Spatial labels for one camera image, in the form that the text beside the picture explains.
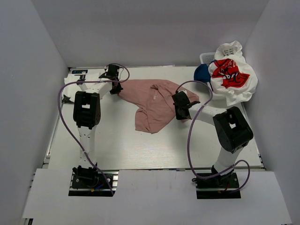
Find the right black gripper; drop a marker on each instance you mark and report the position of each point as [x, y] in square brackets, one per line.
[178, 116]

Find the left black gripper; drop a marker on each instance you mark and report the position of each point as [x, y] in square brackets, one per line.
[116, 90]

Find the pink t shirt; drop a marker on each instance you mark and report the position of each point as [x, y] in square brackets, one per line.
[153, 97]

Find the blue t shirt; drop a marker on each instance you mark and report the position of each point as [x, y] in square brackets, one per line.
[201, 74]

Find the white red print t shirt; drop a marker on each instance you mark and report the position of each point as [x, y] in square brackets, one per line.
[233, 78]

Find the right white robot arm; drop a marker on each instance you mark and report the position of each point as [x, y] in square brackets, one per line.
[233, 131]

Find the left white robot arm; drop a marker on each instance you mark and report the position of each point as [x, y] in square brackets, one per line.
[87, 109]

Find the folded white t shirt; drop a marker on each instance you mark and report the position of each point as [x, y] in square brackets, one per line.
[68, 94]

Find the white plastic basket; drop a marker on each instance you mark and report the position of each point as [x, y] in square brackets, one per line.
[207, 57]

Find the white text t shirt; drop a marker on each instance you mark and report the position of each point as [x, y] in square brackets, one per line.
[227, 49]

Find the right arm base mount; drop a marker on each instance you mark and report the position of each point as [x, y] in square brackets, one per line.
[220, 187]

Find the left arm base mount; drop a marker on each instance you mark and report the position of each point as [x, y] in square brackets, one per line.
[89, 182]

